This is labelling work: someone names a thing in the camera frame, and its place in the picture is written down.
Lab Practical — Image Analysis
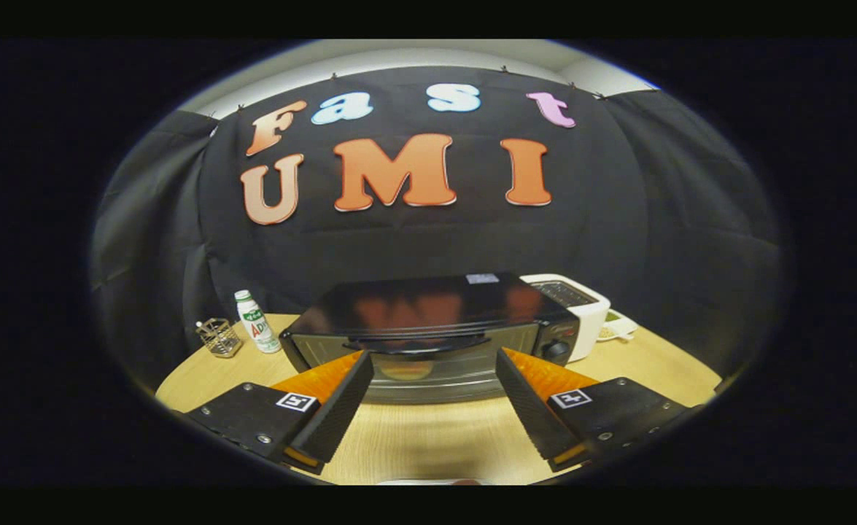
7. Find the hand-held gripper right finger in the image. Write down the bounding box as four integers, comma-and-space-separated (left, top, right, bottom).
495, 348, 695, 471

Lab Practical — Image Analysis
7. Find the black toaster oven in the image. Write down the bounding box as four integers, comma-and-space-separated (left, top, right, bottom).
279, 273, 582, 405

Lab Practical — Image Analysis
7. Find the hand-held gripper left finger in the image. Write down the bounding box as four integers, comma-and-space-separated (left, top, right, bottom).
186, 350, 375, 475

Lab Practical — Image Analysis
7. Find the brown glazed donut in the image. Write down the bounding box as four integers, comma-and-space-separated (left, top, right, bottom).
381, 362, 435, 381

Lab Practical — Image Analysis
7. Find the white plastic drink bottle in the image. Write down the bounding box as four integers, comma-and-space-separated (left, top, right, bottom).
234, 290, 282, 354

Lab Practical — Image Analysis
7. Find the small white divided dish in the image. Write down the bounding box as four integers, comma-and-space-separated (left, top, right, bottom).
597, 310, 639, 342

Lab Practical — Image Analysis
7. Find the white bread toaster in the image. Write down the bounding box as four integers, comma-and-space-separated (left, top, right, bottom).
519, 273, 611, 363

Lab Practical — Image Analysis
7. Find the wire mesh holder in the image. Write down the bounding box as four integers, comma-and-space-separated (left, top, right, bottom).
195, 317, 243, 358

